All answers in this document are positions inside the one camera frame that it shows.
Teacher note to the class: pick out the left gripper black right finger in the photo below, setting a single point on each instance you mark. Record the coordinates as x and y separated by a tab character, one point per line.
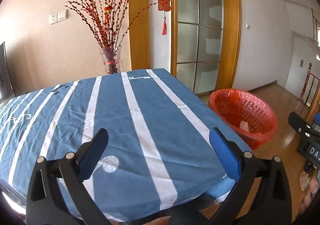
261	194

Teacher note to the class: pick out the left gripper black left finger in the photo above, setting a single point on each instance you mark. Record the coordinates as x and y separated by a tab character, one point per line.
45	203

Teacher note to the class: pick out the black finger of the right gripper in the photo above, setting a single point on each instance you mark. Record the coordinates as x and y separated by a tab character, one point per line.
301	126

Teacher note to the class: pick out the orange lined trash basket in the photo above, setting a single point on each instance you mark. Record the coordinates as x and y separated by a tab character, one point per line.
249	116

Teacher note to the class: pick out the person's right hand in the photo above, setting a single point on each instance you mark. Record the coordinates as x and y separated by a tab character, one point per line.
311	190

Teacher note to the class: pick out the wooden stair railing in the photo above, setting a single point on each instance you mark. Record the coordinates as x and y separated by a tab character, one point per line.
310	86

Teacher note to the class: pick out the blue white striped tablecloth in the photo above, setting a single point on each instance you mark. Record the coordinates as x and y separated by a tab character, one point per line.
158	154

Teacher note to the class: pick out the flat screen television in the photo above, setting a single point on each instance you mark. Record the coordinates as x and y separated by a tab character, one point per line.
6	89

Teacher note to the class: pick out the frosted glass sliding door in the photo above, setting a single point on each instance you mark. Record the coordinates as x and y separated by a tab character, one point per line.
205	43

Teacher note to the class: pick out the glass vase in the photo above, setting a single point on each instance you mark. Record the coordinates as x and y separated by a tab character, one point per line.
111	60

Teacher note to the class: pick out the red fu knot ornament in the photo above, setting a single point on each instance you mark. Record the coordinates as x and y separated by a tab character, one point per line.
164	6

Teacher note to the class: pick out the red berry branches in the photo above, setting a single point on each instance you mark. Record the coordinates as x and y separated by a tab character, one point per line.
104	19

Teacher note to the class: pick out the wall switch and socket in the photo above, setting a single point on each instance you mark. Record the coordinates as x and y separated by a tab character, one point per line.
59	16

